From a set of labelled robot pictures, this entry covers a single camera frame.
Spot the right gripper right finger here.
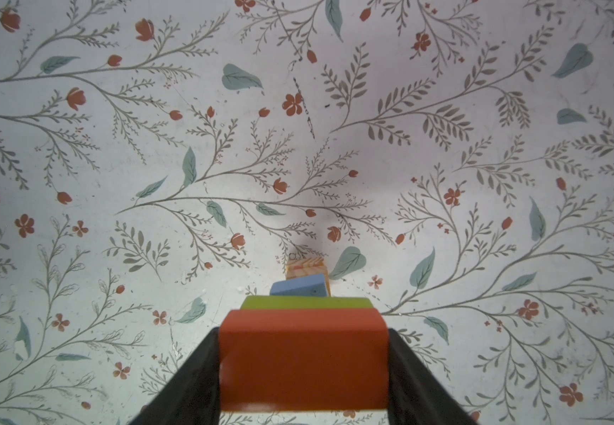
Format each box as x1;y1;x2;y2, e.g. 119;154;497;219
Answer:
388;329;477;425

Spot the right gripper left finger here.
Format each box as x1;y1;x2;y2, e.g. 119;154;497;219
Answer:
131;328;221;425

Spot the red-orange wood block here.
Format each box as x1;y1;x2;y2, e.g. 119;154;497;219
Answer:
219;308;389;413

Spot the lime green wood block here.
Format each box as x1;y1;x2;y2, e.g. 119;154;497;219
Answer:
240;296;373;310

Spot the light blue wood block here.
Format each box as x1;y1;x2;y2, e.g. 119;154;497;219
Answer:
270;274;330;298

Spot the small letter wood cube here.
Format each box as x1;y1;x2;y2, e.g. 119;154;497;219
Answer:
286;257;331;296

